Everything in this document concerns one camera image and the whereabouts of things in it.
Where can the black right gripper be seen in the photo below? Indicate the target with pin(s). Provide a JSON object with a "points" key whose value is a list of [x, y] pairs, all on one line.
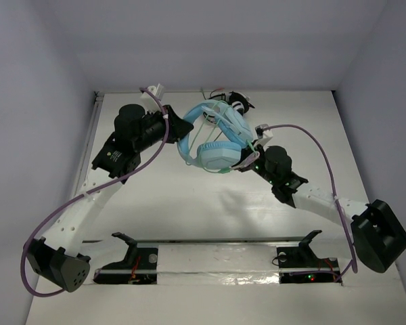
{"points": [[260, 148]]}

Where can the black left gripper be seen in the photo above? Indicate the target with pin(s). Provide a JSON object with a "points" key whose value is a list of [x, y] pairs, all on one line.
{"points": [[170, 124]]}

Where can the light blue headphones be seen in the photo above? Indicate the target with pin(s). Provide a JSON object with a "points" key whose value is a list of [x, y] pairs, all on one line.
{"points": [[219, 154]]}

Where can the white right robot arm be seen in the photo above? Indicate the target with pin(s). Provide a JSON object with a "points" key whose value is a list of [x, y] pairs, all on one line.
{"points": [[377, 235]]}

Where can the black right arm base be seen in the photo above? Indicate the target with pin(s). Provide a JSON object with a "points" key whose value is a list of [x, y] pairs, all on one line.
{"points": [[298, 264]]}

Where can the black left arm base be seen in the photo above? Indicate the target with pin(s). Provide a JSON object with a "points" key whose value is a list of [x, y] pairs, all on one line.
{"points": [[138, 265]]}

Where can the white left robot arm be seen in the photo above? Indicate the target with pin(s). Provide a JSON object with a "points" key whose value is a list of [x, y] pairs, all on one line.
{"points": [[54, 249]]}

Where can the black and white headphones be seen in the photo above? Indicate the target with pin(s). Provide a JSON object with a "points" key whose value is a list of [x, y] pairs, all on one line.
{"points": [[239, 101]]}

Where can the silver tape strip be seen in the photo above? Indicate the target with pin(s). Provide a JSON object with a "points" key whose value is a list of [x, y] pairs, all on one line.
{"points": [[216, 264]]}

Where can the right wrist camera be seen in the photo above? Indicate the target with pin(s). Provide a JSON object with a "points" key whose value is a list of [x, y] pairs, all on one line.
{"points": [[264, 135]]}

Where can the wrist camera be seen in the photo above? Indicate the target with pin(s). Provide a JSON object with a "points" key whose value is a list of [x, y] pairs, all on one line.
{"points": [[264, 135], [151, 98]]}

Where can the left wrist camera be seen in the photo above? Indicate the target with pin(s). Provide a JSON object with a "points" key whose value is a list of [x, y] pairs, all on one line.
{"points": [[151, 98]]}

